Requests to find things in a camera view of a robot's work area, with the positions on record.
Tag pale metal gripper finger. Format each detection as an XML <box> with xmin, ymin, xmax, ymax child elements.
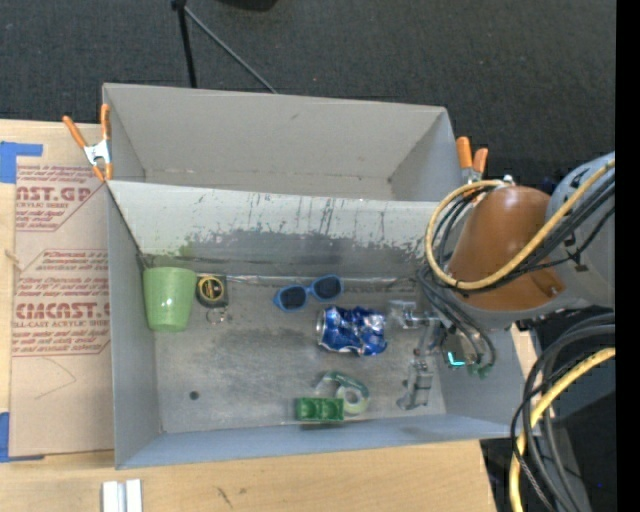
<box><xmin>388</xmin><ymin>299</ymin><xmax>433</xmax><ymax>330</ymax></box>
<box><xmin>396</xmin><ymin>359</ymin><xmax>434</xmax><ymax>412</ymax></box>

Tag crushed blue drink can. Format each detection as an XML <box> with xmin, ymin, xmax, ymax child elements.
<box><xmin>315</xmin><ymin>305</ymin><xmax>389</xmax><ymax>358</ymax></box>

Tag clear green tape dispenser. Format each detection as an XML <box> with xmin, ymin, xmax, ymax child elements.
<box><xmin>314</xmin><ymin>370</ymin><xmax>372</xmax><ymax>417</ymax></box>

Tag green plastic block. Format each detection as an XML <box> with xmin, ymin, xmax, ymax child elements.
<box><xmin>293</xmin><ymin>396</ymin><xmax>346</xmax><ymax>423</ymax></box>

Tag blue sunglasses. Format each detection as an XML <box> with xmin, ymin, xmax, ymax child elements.
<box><xmin>272</xmin><ymin>274</ymin><xmax>346</xmax><ymax>314</ymax></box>

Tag grey metal bin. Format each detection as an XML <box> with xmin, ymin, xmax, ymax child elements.
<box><xmin>101</xmin><ymin>82</ymin><xmax>527</xmax><ymax>470</ymax></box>

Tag black and yellow tape measure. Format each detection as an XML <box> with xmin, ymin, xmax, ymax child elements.
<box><xmin>194</xmin><ymin>273</ymin><xmax>231</xmax><ymax>325</ymax></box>

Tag green plastic cup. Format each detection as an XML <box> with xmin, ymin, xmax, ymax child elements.
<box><xmin>142</xmin><ymin>266</ymin><xmax>198</xmax><ymax>333</ymax></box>

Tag brown cardboard board red print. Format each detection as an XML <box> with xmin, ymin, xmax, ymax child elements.
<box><xmin>0</xmin><ymin>118</ymin><xmax>117</xmax><ymax>462</ymax></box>

